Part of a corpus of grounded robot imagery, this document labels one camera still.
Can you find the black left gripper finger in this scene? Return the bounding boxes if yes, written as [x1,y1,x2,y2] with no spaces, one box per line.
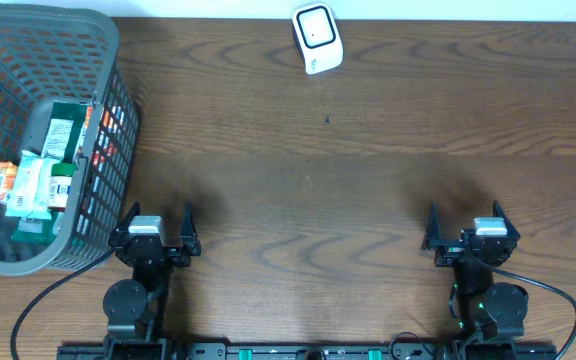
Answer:
[116,202,140,231]
[179,203,198,246]

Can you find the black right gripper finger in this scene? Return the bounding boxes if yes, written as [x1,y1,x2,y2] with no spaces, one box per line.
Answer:
[424,202,441,241]
[492,200,518,235]

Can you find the green lid spice jar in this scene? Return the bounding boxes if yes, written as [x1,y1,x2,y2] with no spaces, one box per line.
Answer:
[47,163,78,212]

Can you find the white teal wipes packet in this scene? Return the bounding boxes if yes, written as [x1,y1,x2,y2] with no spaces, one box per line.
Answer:
[5,150,60,220]

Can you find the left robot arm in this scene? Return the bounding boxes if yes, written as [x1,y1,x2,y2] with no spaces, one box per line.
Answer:
[103,203,202,360]

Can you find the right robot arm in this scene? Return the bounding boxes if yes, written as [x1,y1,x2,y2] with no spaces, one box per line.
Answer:
[421,201,529,360]

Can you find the white barcode scanner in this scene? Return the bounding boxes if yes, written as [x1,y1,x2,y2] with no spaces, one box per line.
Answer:
[292,2,344,75]

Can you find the orange small box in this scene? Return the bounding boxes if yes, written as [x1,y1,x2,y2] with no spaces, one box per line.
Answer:
[0,162,18,205]

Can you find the grey plastic shopping basket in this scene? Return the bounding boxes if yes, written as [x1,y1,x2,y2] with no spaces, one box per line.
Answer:
[0,4,140,276]

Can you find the black mounting rail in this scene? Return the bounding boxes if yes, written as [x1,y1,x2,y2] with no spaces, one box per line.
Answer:
[56,342,556,360]

